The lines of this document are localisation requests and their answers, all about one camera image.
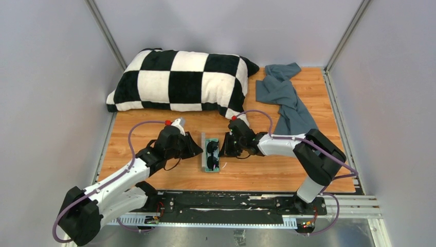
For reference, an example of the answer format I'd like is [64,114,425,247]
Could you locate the black sunglasses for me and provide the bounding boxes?
[206,140,219,170]

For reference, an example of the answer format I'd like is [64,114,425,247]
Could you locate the black white checkered pillow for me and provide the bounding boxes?
[106,48,260,121]

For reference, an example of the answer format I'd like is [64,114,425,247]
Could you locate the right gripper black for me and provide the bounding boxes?
[219,132,246,158]

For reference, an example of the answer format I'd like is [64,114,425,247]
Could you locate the grey-blue towel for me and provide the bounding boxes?
[256,63,318,135]

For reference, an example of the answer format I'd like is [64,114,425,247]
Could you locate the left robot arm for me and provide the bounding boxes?
[52,123,203,246]

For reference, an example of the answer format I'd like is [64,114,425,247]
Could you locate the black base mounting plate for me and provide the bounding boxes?
[124,190,328,226]

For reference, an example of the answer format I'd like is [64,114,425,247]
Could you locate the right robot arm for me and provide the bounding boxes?
[219,119,347,215]

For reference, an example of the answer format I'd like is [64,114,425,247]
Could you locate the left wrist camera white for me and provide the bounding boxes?
[171,117,186,136]

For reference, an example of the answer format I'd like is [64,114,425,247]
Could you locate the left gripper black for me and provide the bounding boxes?
[166,132,203,161]

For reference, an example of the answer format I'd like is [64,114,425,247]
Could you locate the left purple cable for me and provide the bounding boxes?
[52,120,171,244]

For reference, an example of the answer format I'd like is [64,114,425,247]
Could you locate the aluminium frame rail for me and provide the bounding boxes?
[100,191,382,230]

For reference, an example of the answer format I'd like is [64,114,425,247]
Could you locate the grey glasses case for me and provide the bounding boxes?
[201,132,221,173]

